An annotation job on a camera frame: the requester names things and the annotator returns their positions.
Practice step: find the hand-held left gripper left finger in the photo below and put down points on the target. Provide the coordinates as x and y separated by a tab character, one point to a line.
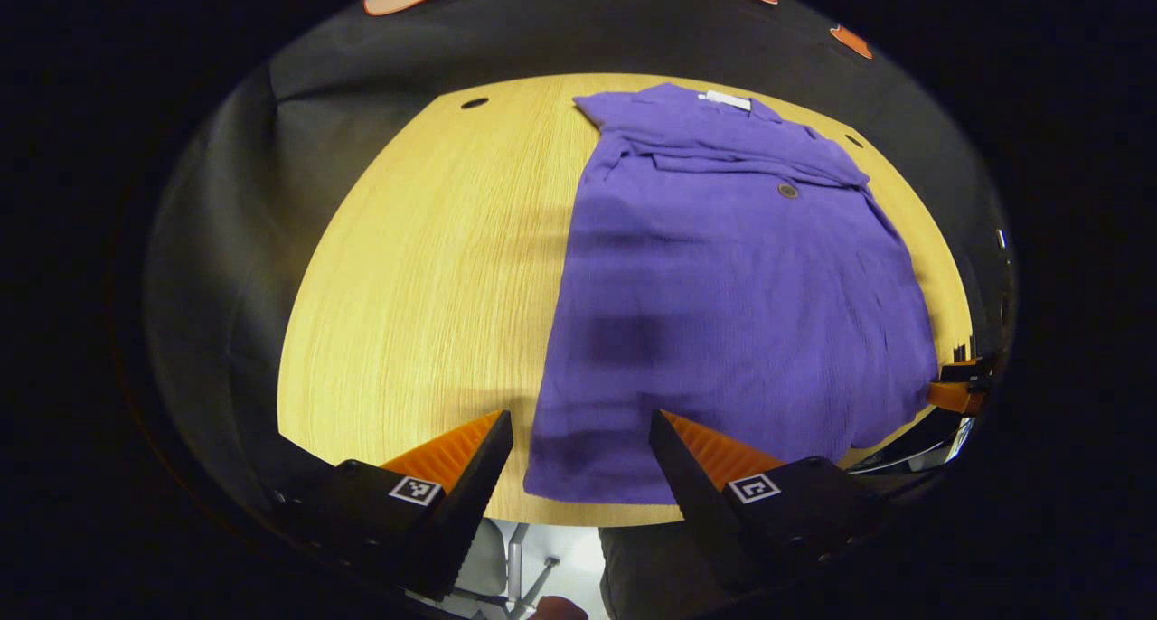
465	511

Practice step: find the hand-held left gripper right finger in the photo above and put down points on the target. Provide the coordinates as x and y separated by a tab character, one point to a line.
700	516

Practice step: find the grey swivel chair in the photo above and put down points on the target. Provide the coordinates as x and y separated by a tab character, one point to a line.
517	566

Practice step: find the person's dark trousers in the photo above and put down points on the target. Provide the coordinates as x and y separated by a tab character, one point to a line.
651	575

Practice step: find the black backdrop cloth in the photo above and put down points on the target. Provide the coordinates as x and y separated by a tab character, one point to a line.
362	51

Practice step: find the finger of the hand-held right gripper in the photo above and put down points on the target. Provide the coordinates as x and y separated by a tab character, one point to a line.
954	396

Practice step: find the purple shirt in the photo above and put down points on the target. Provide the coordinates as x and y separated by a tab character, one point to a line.
723	286

